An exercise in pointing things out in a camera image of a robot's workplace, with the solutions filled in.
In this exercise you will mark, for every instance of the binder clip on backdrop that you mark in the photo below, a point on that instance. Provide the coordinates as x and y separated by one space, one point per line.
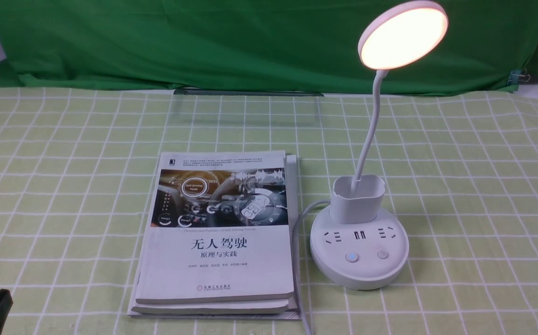
517 77

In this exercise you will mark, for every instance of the white desk lamp with sockets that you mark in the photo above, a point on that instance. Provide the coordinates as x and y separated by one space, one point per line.
355 242

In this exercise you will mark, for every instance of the white self-driving textbook top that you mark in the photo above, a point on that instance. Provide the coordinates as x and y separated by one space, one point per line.
217 251

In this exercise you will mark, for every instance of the green backdrop cloth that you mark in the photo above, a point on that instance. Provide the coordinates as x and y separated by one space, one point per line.
254 45

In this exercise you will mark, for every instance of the green checkered tablecloth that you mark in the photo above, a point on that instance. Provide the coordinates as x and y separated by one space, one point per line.
77 168

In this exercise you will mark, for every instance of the bottom thin white book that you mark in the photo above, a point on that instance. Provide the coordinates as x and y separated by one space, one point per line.
295 232

